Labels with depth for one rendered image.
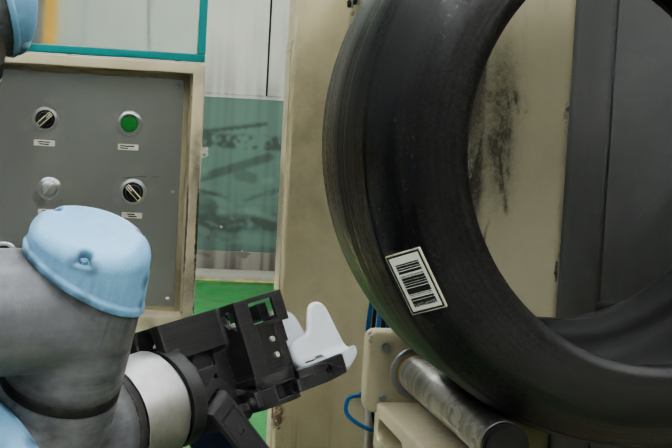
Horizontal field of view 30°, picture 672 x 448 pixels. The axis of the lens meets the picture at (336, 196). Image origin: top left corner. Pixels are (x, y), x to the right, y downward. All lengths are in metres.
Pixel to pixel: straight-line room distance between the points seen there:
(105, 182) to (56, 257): 1.15
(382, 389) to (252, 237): 8.83
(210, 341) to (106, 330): 0.18
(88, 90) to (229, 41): 8.50
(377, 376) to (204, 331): 0.61
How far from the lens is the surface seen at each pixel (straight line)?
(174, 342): 0.89
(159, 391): 0.85
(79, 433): 0.79
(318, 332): 0.99
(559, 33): 1.56
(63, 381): 0.76
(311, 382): 0.94
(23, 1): 1.04
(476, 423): 1.21
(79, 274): 0.72
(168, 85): 1.87
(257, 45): 10.36
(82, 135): 1.87
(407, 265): 1.13
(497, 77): 1.53
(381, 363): 1.49
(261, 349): 0.92
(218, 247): 10.31
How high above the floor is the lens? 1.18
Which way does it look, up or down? 3 degrees down
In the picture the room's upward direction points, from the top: 3 degrees clockwise
